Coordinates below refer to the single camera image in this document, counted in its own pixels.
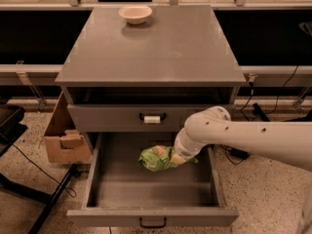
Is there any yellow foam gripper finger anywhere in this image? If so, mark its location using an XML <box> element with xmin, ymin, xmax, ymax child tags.
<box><xmin>170</xmin><ymin>153</ymin><xmax>185</xmax><ymax>165</ymax></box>

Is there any green rice chip bag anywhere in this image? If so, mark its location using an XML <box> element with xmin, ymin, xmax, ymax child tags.
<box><xmin>138</xmin><ymin>145</ymin><xmax>198</xmax><ymax>172</ymax></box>

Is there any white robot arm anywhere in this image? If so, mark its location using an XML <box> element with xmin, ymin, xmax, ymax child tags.
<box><xmin>174</xmin><ymin>106</ymin><xmax>312</xmax><ymax>172</ymax></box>

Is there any closed grey upper drawer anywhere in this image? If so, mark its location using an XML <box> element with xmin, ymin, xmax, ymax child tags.
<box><xmin>67</xmin><ymin>104</ymin><xmax>231</xmax><ymax>133</ymax></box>

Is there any open grey bottom drawer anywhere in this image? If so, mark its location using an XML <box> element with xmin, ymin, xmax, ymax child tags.
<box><xmin>67</xmin><ymin>132</ymin><xmax>238</xmax><ymax>227</ymax></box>

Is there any grey drawer cabinet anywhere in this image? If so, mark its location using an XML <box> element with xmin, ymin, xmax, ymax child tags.
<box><xmin>56</xmin><ymin>6</ymin><xmax>245</xmax><ymax>147</ymax></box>

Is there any black metal stand leg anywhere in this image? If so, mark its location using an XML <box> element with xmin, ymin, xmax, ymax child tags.
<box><xmin>253</xmin><ymin>103</ymin><xmax>270</xmax><ymax>122</ymax></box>

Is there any brown cardboard box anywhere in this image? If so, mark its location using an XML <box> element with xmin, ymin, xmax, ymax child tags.
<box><xmin>44</xmin><ymin>94</ymin><xmax>93</xmax><ymax>164</ymax></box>

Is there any cream ceramic bowl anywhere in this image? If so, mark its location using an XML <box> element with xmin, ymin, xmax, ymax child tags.
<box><xmin>118</xmin><ymin>6</ymin><xmax>152</xmax><ymax>25</ymax></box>

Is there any black handle with white tape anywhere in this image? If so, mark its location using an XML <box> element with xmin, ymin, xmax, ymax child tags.
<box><xmin>139</xmin><ymin>113</ymin><xmax>167</xmax><ymax>124</ymax></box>

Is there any black power adapter with cable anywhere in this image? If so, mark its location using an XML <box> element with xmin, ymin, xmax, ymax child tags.
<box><xmin>219</xmin><ymin>80</ymin><xmax>263</xmax><ymax>166</ymax></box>

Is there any black drawer handle bottom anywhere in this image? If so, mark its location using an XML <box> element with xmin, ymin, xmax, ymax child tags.
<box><xmin>139</xmin><ymin>217</ymin><xmax>167</xmax><ymax>229</ymax></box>

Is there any thin black floor cable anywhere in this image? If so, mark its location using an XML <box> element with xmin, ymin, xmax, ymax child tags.
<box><xmin>0</xmin><ymin>132</ymin><xmax>78</xmax><ymax>199</ymax></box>

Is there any black equipment frame left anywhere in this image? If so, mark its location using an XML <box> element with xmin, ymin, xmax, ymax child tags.
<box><xmin>0</xmin><ymin>112</ymin><xmax>78</xmax><ymax>234</ymax></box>

